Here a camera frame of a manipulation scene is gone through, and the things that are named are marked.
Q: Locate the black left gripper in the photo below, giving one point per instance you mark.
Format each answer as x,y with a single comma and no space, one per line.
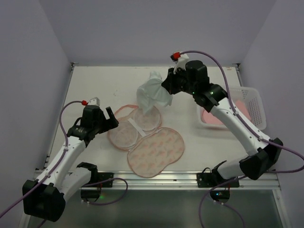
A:
104,121

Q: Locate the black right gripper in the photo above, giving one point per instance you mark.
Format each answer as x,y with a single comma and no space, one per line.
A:
171,80

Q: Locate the mint green bra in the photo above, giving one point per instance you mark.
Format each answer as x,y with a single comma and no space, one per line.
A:
152,93

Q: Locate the pink patterned mesh laundry bag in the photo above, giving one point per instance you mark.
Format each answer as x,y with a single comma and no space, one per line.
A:
150,147

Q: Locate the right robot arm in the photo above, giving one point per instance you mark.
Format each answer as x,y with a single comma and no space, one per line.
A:
261,154

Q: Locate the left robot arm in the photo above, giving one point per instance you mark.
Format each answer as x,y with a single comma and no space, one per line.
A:
47,195

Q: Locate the white plastic basket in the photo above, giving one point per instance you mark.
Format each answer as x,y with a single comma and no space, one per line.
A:
247,100

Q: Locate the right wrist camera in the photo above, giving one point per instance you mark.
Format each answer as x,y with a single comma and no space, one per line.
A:
180,61

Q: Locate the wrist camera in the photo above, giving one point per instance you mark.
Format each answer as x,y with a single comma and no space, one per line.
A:
180,61
94,101

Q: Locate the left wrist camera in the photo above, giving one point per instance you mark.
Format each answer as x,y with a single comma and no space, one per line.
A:
94,101

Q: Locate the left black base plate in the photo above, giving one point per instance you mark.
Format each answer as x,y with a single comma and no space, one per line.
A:
100,179

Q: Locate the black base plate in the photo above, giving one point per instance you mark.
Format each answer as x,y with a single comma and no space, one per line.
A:
208,179
100,179

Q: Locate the aluminium mounting rail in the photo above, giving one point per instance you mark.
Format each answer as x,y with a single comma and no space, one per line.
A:
187,180

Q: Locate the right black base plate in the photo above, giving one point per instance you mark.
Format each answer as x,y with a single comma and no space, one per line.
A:
208,179

